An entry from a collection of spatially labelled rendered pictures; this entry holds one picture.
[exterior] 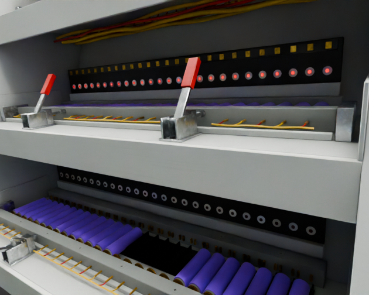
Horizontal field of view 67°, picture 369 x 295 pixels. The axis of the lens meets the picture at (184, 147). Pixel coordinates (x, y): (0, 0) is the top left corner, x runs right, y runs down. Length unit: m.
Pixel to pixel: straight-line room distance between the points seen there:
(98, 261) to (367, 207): 0.31
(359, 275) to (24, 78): 0.64
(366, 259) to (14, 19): 0.57
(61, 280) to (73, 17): 0.36
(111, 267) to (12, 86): 0.43
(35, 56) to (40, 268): 0.44
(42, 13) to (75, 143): 0.23
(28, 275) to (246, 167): 0.34
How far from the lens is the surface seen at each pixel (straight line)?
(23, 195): 0.69
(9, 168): 0.67
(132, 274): 0.37
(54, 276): 0.45
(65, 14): 0.47
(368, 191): 0.21
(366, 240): 0.21
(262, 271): 0.37
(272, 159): 0.22
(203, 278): 0.36
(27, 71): 0.69
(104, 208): 0.55
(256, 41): 0.48
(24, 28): 0.57
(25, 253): 0.51
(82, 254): 0.43
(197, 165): 0.25
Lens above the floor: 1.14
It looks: 2 degrees up
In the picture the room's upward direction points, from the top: 7 degrees clockwise
